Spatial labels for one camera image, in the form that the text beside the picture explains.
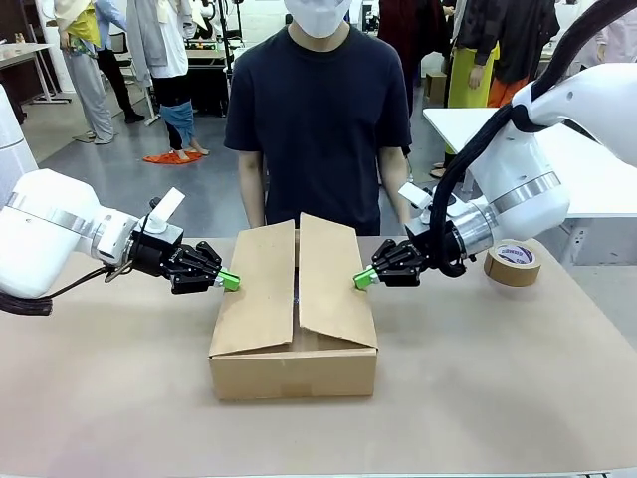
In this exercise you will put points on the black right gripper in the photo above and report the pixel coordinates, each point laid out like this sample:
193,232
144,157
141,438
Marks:
443,249

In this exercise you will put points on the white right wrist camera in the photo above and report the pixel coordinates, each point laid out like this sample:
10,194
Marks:
415,196

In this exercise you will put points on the person's left forearm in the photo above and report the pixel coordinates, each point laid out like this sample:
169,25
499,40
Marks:
398,174

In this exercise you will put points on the dark red garment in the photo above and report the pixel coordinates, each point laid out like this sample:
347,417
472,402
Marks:
408,30

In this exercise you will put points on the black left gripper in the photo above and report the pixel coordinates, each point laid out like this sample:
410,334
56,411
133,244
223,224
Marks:
154,259

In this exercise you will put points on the person in black trousers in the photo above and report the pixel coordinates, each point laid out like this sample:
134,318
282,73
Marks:
117,79

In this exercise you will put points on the brown packing tape roll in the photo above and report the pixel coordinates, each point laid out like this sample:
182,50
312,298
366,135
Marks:
512,271

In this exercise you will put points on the small brown cardboard carton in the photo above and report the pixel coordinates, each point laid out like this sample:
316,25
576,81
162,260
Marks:
435,87

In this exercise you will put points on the person in black T-shirt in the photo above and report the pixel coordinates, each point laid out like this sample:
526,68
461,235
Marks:
318,124

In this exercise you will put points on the white side table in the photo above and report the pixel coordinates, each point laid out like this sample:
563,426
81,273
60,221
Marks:
592,169

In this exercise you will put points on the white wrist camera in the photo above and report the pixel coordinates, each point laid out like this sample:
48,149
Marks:
166,209
415,196

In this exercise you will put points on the white face mask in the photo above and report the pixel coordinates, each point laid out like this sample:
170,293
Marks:
316,15

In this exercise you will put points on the person's right forearm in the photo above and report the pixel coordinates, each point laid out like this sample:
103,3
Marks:
251,189

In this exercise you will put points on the orange garment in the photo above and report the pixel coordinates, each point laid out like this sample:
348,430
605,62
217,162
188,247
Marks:
507,92

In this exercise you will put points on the brown cardboard box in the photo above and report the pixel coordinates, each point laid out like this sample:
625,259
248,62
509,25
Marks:
293,318

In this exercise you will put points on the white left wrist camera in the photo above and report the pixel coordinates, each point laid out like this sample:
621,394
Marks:
166,209

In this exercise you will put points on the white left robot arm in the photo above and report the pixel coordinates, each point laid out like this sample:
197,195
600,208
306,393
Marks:
45,229

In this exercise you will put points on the orange cloth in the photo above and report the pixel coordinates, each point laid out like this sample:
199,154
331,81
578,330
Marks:
171,158

